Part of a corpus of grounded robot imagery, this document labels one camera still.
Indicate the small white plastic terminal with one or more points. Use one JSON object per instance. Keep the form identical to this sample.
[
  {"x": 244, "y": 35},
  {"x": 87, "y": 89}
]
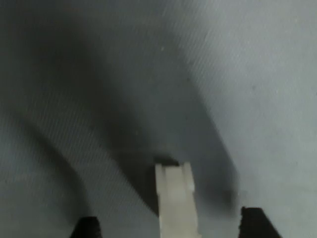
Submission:
[{"x": 177, "y": 198}]

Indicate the dark grey mat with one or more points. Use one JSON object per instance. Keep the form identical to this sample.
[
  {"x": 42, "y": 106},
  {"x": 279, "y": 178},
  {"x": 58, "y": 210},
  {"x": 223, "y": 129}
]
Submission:
[{"x": 247, "y": 86}]

